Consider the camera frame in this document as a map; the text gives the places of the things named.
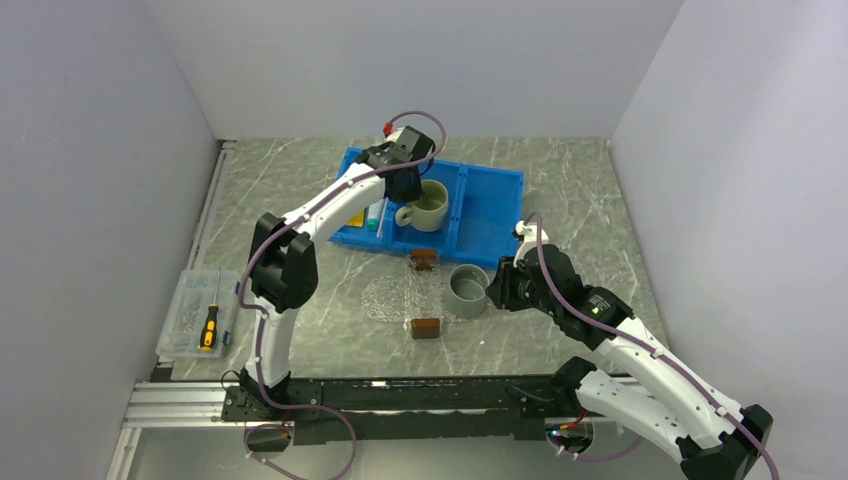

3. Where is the cream ceramic mug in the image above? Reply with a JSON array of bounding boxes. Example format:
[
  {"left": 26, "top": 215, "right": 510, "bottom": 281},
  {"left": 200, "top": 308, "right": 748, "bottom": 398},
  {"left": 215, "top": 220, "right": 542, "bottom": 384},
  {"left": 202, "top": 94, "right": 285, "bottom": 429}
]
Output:
[{"left": 395, "top": 180, "right": 450, "bottom": 233}]

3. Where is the white green-capped toothpaste tube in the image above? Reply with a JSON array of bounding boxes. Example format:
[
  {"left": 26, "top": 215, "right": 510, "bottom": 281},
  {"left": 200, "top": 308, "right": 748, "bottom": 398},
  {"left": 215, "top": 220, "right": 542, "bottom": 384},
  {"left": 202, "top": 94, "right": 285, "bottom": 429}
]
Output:
[{"left": 365, "top": 199, "right": 386, "bottom": 232}]

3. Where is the grey ceramic mug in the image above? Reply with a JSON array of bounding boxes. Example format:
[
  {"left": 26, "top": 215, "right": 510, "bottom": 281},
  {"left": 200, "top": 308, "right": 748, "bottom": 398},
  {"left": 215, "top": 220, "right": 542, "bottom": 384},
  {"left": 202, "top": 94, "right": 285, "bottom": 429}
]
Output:
[{"left": 443, "top": 264, "right": 490, "bottom": 320}]

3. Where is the blue three-compartment bin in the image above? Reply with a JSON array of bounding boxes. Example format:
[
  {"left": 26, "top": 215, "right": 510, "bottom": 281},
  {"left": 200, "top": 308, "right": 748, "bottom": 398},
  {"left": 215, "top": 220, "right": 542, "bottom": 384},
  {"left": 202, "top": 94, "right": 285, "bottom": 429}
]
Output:
[{"left": 330, "top": 160, "right": 524, "bottom": 270}]

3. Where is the clear acrylic toothbrush holder tray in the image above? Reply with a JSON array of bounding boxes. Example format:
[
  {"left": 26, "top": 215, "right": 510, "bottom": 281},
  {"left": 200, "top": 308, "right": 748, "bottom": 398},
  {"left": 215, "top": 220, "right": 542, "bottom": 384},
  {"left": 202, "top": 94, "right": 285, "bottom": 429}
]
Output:
[{"left": 403, "top": 248, "right": 459, "bottom": 340}]

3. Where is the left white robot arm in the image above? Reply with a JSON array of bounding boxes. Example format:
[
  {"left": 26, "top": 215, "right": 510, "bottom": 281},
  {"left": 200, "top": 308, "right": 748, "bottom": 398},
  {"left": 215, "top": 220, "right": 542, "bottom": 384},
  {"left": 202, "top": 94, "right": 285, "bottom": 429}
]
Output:
[{"left": 239, "top": 126, "right": 438, "bottom": 420}]

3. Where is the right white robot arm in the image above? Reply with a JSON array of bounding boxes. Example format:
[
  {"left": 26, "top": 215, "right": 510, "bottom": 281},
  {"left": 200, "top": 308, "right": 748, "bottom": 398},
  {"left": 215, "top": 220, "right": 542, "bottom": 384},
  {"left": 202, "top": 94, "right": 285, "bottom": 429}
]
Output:
[{"left": 486, "top": 244, "right": 779, "bottom": 479}]

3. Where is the yellow toothpaste tube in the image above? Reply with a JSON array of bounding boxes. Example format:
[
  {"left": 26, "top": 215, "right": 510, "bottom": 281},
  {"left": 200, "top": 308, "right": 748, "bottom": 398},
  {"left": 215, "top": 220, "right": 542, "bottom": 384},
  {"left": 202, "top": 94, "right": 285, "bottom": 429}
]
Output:
[{"left": 346, "top": 210, "right": 366, "bottom": 228}]

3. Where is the clear plastic screw box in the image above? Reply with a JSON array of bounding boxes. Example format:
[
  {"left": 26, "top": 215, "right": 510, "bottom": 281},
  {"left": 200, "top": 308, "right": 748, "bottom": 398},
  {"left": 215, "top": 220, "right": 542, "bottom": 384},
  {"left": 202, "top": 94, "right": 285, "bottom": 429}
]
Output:
[{"left": 155, "top": 269, "right": 240, "bottom": 359}]

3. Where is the orange black screwdriver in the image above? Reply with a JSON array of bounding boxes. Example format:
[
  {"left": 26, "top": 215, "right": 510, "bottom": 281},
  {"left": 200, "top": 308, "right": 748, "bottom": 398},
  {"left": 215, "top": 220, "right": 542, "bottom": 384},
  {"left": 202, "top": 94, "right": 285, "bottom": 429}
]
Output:
[{"left": 199, "top": 290, "right": 219, "bottom": 352}]

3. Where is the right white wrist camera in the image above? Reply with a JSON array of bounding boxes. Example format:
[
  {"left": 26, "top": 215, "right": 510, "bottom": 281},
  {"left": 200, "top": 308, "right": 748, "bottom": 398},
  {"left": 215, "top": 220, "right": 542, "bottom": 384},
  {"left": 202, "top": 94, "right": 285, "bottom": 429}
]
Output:
[{"left": 513, "top": 220, "right": 549, "bottom": 266}]

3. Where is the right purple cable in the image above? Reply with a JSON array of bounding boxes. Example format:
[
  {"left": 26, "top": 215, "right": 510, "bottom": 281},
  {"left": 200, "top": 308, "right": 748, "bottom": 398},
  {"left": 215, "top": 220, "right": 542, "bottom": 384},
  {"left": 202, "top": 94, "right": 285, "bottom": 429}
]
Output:
[{"left": 526, "top": 211, "right": 780, "bottom": 480}]

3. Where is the purple cable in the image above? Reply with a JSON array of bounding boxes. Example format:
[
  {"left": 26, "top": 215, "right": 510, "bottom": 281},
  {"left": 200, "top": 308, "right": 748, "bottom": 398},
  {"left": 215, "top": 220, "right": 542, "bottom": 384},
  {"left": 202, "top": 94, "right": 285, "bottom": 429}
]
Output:
[
  {"left": 237, "top": 110, "right": 448, "bottom": 480},
  {"left": 526, "top": 211, "right": 780, "bottom": 480}
]

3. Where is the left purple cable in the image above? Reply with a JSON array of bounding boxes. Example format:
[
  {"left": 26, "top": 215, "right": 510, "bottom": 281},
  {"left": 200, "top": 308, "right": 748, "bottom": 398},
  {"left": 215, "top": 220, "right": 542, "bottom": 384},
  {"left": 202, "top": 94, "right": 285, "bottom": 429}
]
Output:
[{"left": 237, "top": 110, "right": 448, "bottom": 480}]

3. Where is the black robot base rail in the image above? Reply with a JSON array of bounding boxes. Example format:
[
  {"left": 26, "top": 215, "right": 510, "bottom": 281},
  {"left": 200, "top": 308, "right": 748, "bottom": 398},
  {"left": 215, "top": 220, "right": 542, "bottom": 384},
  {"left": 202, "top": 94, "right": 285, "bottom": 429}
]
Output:
[{"left": 123, "top": 374, "right": 664, "bottom": 446}]

